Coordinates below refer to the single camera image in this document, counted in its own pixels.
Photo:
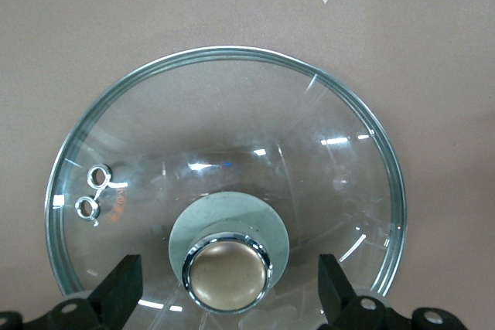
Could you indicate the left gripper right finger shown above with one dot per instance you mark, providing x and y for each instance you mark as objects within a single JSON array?
[{"x": 336, "y": 291}]

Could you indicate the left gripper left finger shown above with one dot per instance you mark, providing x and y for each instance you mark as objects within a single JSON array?
[{"x": 116, "y": 291}]

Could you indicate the glass pot lid with knob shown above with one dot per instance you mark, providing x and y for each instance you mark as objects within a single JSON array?
[{"x": 232, "y": 222}]

